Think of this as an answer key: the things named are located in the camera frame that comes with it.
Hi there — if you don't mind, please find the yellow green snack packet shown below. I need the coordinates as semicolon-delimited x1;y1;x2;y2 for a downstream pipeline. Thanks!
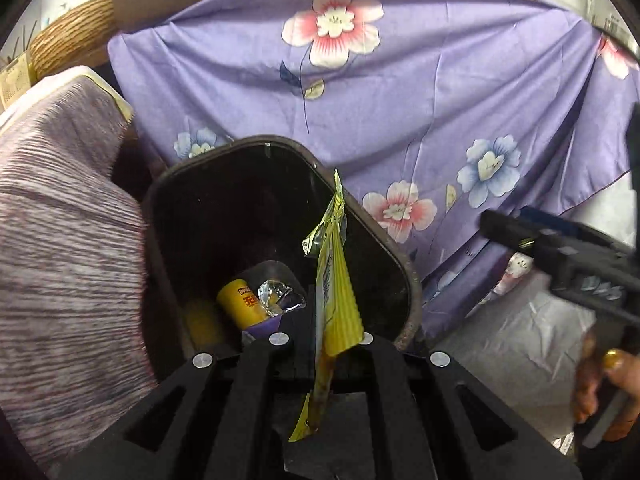
289;169;365;443

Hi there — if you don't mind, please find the purple plastic bag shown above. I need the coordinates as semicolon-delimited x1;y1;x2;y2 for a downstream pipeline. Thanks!
242;279;307;345

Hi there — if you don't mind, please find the person's right hand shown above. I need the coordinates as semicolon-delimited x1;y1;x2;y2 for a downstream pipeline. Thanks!
572;332;640;443

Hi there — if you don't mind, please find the wicker basket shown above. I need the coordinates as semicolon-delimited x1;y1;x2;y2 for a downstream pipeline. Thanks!
27;0;118;81

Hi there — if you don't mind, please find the beige chopstick holder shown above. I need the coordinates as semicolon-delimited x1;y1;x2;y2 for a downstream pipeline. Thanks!
0;55;36;111

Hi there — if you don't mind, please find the purple floral sheet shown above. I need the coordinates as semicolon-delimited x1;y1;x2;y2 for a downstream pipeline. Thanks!
107;0;640;341

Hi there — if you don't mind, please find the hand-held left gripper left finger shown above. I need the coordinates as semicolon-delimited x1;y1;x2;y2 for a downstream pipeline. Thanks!
65;332;316;480

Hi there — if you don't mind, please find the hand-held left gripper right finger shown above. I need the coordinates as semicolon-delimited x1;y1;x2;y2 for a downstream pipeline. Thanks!
327;332;583;480

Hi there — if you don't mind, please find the white cloth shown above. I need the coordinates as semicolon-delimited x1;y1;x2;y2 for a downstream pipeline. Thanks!
420;250;601;456

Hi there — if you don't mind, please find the purple striped tablecloth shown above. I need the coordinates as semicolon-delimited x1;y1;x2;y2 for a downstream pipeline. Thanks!
0;67;161;471

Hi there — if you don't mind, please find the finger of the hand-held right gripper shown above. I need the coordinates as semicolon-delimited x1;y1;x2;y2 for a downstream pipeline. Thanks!
520;206;611;244
480;210;546;259

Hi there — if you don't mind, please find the black plastic bin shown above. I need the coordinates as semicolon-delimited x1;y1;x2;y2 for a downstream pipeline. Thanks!
141;135;422;386

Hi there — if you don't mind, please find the yellow plastic cup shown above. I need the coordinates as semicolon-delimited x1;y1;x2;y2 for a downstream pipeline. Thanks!
216;279;271;326

